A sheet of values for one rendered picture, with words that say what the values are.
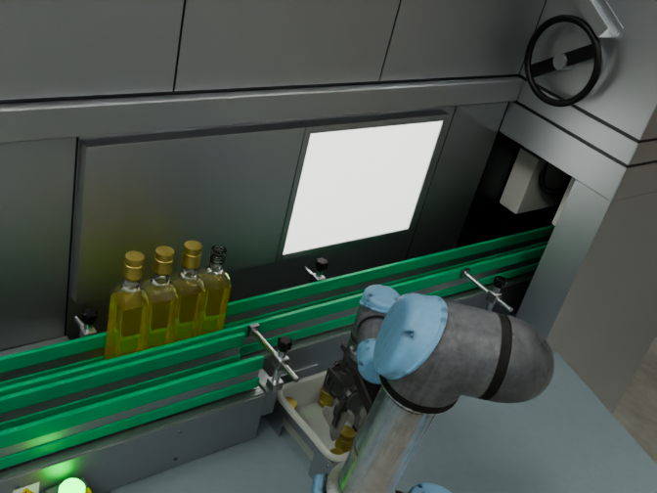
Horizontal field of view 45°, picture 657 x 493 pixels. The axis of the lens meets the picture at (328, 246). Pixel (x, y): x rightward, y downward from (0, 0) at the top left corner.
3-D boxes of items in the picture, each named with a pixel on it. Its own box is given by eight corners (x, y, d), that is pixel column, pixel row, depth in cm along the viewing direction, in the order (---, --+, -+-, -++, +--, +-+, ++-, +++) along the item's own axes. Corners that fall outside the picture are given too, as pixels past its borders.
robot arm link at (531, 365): (598, 331, 101) (471, 342, 149) (518, 310, 100) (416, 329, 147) (584, 422, 99) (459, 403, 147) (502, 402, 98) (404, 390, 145)
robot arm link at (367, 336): (425, 363, 136) (420, 324, 145) (363, 348, 135) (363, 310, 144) (411, 396, 140) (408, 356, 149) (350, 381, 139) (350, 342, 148)
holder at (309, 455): (313, 381, 184) (320, 356, 180) (386, 465, 167) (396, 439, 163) (251, 402, 174) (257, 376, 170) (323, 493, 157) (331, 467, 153)
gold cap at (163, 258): (165, 263, 147) (168, 244, 145) (175, 273, 145) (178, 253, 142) (149, 267, 145) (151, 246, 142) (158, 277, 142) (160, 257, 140)
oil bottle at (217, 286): (205, 341, 167) (221, 258, 156) (218, 358, 164) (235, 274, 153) (182, 347, 164) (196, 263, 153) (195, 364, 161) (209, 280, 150)
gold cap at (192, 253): (194, 257, 150) (197, 238, 148) (203, 267, 148) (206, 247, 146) (177, 260, 148) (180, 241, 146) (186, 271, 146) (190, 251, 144)
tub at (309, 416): (328, 394, 180) (335, 366, 176) (388, 464, 167) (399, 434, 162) (264, 417, 170) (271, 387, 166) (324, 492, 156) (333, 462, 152)
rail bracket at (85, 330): (84, 345, 159) (88, 292, 152) (98, 367, 154) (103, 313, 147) (65, 350, 156) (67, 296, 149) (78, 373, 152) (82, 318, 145)
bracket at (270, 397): (251, 381, 169) (257, 357, 166) (275, 411, 164) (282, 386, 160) (237, 386, 167) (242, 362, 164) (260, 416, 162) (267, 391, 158)
